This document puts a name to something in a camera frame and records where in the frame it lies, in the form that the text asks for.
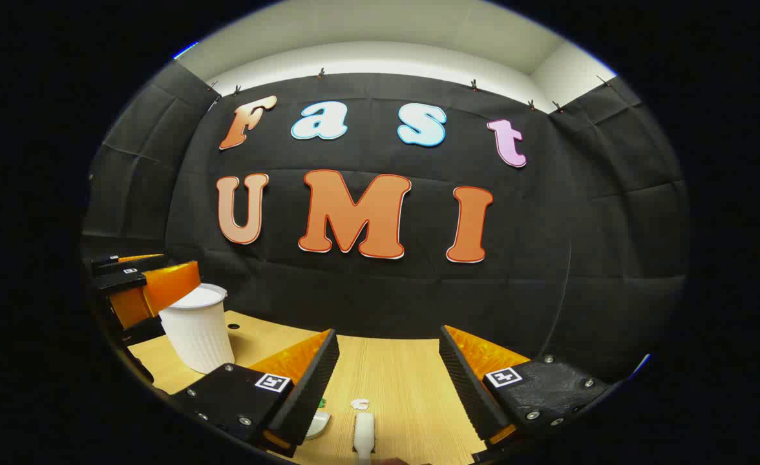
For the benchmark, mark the white dustpan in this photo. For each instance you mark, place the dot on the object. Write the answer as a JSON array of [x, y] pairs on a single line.
[[318, 425]]

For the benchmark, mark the wooden desktop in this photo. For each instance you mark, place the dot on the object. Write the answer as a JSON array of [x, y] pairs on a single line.
[[399, 368]]

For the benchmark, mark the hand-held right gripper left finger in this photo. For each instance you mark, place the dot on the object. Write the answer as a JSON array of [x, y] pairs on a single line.
[[312, 381]]

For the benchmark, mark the white ribbed garbage bin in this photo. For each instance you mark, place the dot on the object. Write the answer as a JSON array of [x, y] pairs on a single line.
[[196, 329]]

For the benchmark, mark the white paper trash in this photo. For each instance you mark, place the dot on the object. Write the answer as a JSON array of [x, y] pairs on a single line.
[[359, 405]]

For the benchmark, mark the small white broom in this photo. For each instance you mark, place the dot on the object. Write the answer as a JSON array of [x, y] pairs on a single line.
[[364, 433]]

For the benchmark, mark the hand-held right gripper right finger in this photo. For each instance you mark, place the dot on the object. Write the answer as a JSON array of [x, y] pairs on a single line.
[[467, 381]]

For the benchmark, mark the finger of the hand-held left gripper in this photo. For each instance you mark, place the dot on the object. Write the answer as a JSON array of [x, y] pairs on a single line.
[[121, 281], [110, 260]]

